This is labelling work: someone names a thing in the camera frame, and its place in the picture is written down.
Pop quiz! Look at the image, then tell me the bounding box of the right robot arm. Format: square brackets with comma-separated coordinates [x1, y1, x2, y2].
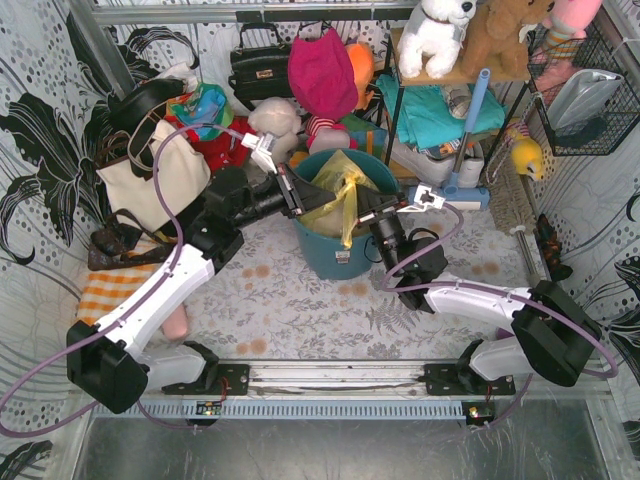
[356, 185, 606, 391]

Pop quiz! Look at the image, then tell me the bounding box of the cream canvas tote bag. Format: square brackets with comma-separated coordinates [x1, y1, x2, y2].
[95, 119, 212, 232]

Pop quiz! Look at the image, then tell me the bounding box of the bristle broom with handle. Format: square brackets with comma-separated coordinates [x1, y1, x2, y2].
[484, 157, 540, 287]

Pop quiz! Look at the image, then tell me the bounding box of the white plush dog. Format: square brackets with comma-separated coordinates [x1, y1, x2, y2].
[398, 0, 477, 79]

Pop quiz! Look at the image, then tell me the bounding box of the orange checkered towel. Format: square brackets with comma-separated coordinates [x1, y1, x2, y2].
[76, 265, 155, 325]

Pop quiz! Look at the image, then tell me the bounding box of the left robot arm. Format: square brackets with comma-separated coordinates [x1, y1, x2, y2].
[66, 164, 336, 414]

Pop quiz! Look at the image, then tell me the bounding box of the black wire basket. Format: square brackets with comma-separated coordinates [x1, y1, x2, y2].
[528, 24, 639, 157]

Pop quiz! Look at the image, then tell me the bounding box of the brown teddy bear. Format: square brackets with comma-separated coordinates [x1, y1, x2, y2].
[461, 0, 555, 78]

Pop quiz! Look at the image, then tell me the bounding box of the pink sponge block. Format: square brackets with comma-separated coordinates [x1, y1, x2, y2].
[161, 304, 189, 341]

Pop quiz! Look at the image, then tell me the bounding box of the aluminium front rail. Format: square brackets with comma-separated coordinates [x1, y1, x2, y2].
[74, 357, 614, 399]

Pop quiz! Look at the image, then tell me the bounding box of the light blue floor squeegee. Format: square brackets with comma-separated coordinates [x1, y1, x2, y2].
[437, 68, 491, 210]

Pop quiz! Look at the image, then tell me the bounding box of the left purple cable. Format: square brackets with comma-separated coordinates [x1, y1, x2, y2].
[0, 123, 251, 436]

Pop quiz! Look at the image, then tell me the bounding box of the magenta cloth hat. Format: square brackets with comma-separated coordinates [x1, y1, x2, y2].
[288, 27, 358, 121]

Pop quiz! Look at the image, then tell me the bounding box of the purple orange sock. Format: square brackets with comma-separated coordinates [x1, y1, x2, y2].
[495, 328, 514, 340]

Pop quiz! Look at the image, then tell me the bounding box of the pink plush toy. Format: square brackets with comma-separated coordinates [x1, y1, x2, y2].
[541, 0, 602, 59]

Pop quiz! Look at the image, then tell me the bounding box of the orange plush toy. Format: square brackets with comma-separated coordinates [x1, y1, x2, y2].
[346, 43, 375, 110]

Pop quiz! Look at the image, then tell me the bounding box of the yellow plush duck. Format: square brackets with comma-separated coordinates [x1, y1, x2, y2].
[505, 122, 544, 181]

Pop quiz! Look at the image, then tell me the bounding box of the colourful print bag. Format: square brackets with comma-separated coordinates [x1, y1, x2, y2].
[165, 83, 234, 128]

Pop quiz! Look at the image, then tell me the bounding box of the white plush lamb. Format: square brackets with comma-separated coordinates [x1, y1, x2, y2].
[248, 97, 302, 163]

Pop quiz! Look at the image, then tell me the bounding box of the rainbow striped bag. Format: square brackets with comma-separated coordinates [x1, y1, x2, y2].
[288, 115, 389, 169]

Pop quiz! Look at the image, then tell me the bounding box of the silver foil pouch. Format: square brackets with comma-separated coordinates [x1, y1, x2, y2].
[547, 69, 624, 130]

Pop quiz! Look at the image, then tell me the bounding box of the brown leather bag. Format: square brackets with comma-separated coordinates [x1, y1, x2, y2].
[87, 209, 174, 271]

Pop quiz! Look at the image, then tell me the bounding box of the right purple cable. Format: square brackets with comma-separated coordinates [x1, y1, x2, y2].
[380, 202, 620, 431]

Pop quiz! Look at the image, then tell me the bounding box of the white sneakers pair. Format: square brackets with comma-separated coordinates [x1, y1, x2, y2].
[391, 143, 484, 188]

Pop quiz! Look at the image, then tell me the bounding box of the black leather handbag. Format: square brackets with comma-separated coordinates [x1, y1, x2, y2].
[228, 22, 294, 111]

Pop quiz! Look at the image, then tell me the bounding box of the purple cable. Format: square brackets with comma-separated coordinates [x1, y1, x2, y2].
[0, 123, 251, 436]
[380, 202, 620, 431]

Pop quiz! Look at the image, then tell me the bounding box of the yellow translucent trash bag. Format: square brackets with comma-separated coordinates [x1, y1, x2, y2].
[299, 150, 378, 249]

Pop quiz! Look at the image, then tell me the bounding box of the teal plastic trash bin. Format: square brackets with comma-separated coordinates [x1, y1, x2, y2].
[292, 149, 399, 280]

